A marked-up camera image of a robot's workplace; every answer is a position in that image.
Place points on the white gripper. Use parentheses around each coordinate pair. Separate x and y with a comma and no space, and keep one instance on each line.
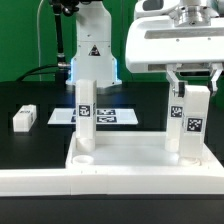
(173,35)

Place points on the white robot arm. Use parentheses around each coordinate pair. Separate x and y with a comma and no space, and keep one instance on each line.
(93,58)

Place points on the white L-shaped fence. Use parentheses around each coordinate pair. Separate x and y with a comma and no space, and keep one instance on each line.
(111,180)

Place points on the white desk top tray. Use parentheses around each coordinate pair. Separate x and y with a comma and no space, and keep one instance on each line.
(135,149)

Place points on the fiducial marker sheet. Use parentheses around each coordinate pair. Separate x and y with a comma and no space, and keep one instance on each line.
(117,116)

